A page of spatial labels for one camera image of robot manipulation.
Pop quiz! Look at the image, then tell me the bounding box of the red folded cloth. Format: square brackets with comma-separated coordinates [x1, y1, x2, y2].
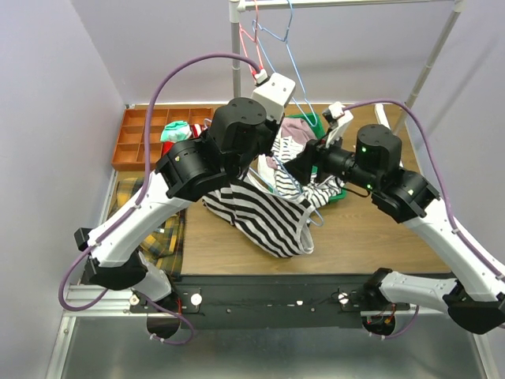
[161, 141, 175, 156]

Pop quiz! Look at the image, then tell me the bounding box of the yellow plaid shirt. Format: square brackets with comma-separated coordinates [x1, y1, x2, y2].
[107, 178, 186, 280]

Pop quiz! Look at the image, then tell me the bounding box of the aluminium rail profile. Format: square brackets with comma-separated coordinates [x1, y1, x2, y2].
[65, 285, 132, 316]

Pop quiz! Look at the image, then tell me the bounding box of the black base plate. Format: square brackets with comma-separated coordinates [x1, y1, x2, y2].
[129, 272, 458, 330]

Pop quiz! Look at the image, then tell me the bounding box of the wide striped tank top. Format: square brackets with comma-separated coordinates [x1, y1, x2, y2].
[202, 174, 315, 258]

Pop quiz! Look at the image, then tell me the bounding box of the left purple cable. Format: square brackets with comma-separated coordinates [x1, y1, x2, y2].
[58, 52, 265, 347]

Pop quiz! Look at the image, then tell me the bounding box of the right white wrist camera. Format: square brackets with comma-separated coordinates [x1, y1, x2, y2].
[322, 102, 354, 148]

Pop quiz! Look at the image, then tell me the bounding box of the silver clothes rack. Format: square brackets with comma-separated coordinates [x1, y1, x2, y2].
[228, 1, 464, 110]

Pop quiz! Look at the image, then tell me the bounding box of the red white sock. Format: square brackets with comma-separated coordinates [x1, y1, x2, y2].
[190, 124, 208, 138]

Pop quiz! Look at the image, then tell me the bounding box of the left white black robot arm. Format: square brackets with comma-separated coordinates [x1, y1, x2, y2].
[84, 95, 285, 312]

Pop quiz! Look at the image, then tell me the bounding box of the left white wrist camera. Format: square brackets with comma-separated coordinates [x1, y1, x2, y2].
[251, 69, 296, 124]

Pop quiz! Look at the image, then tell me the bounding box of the green white sock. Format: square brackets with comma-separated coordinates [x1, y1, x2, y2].
[160, 120, 193, 143]

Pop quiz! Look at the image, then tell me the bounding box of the blue wire hanger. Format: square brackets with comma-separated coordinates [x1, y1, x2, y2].
[202, 118, 329, 234]
[259, 1, 317, 127]

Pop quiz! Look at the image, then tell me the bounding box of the green plastic basket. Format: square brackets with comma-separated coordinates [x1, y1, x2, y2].
[256, 112, 348, 205]

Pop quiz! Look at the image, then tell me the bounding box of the mauve pink garment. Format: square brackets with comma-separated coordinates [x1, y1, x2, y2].
[265, 118, 316, 170]

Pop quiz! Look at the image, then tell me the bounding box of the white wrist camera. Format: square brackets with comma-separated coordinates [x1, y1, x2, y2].
[251, 69, 296, 124]
[322, 102, 354, 148]

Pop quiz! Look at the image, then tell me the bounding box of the pink wire hanger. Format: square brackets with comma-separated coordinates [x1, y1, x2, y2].
[239, 0, 264, 77]

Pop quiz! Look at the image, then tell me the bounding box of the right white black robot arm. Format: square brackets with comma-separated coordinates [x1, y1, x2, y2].
[285, 124, 504, 335]

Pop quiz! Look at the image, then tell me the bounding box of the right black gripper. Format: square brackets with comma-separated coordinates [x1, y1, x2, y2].
[279, 127, 379, 192]

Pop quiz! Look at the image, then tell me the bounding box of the orange compartment tray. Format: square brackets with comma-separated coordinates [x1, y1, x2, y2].
[111, 107, 214, 171]

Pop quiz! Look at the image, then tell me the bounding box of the thin striped white shirt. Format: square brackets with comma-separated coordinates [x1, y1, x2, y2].
[256, 133, 345, 210]

